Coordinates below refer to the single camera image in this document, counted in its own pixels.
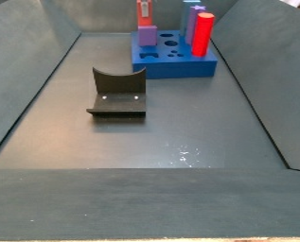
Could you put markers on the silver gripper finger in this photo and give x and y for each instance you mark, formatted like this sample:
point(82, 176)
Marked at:
point(145, 8)

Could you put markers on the red rectangular block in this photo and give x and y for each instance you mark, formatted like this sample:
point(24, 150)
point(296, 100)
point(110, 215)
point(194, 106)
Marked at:
point(143, 21)

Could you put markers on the blue peg board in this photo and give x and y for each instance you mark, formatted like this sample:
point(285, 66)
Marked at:
point(169, 59)

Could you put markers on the black curved fixture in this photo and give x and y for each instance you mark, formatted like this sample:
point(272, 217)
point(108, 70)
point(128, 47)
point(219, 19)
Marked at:
point(120, 93)

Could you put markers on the purple rectangular block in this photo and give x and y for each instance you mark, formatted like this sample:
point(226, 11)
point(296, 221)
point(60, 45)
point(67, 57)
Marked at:
point(147, 35)

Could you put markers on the light blue arch peg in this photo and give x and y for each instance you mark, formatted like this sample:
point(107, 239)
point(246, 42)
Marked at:
point(185, 12)

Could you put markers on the purple star peg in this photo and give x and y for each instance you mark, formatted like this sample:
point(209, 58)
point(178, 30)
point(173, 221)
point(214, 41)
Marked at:
point(194, 11)

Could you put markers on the red hexagonal peg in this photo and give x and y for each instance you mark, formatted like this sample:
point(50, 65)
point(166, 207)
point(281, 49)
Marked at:
point(203, 27)

